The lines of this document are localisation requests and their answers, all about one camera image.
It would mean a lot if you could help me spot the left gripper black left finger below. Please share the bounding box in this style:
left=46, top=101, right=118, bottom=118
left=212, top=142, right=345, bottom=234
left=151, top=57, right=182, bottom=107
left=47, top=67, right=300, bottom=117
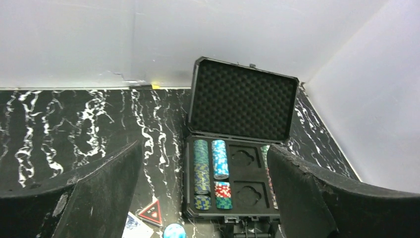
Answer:
left=0, top=141, right=143, bottom=238

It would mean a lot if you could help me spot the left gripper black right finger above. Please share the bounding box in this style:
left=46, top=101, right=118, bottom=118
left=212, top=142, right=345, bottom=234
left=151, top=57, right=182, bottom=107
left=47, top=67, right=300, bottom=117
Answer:
left=267, top=145, right=420, bottom=238

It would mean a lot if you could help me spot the blue playing card deck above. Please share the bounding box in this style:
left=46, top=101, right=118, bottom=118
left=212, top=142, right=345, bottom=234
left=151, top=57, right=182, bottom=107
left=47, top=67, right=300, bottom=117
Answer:
left=122, top=212, right=154, bottom=238

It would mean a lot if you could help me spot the red triangle warning card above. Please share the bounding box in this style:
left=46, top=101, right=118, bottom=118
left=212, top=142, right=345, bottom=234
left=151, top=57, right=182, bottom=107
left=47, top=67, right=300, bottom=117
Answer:
left=136, top=199, right=163, bottom=227

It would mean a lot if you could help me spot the green and orange chip row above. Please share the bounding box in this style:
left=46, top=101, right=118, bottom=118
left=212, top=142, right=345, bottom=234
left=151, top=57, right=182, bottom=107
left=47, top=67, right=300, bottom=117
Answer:
left=261, top=145, right=278, bottom=210

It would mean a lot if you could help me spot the blue small blind button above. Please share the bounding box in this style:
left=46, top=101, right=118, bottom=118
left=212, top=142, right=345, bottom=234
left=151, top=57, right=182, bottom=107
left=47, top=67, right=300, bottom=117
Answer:
left=162, top=223, right=187, bottom=238

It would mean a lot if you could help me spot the red and green chip stack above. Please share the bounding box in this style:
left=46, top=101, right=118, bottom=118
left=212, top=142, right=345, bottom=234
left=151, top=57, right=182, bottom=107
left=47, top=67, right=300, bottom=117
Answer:
left=214, top=181, right=233, bottom=210

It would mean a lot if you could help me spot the light blue chip stack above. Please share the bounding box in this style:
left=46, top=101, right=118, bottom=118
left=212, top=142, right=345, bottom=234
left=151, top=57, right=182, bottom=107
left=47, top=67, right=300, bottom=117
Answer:
left=211, top=140, right=229, bottom=180

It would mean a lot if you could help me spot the green-yellow chip stack row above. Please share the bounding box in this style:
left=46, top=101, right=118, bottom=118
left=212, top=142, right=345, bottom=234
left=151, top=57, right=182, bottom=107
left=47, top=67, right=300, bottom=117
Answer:
left=193, top=139, right=211, bottom=210

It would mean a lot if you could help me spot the black poker chip case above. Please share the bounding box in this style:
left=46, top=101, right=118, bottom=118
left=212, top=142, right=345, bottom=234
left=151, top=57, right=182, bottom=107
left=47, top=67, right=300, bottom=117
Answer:
left=182, top=57, right=299, bottom=238

